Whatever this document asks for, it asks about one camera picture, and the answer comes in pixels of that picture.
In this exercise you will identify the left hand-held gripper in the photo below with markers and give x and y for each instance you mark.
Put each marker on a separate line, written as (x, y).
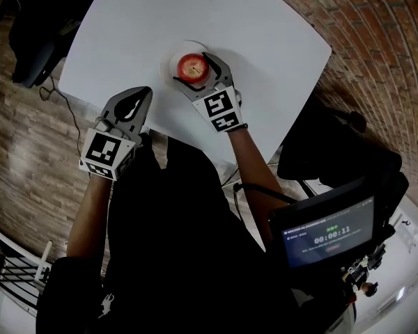
(101, 150)

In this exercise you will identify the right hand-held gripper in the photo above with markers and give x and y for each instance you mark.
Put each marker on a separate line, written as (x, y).
(219, 106)

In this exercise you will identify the red apple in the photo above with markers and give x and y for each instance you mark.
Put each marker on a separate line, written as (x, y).
(192, 68)

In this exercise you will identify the white plate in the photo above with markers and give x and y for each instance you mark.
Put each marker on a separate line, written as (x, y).
(168, 64)

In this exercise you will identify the person's left forearm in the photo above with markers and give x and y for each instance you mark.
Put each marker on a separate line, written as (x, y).
(88, 218)

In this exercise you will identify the person's right forearm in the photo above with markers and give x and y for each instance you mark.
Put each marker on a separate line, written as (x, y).
(254, 179)

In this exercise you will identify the black chair with dark jacket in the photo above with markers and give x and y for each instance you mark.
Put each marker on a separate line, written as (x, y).
(38, 40)

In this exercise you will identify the black office chair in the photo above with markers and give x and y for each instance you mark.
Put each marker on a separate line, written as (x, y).
(334, 151)

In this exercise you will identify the person's black clothing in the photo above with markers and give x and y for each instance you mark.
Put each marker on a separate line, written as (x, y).
(181, 256)

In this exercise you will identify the black monitor screen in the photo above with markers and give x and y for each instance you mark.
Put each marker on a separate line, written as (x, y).
(327, 231)

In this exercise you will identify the white metal rack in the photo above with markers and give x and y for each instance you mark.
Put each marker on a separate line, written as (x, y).
(17, 273)

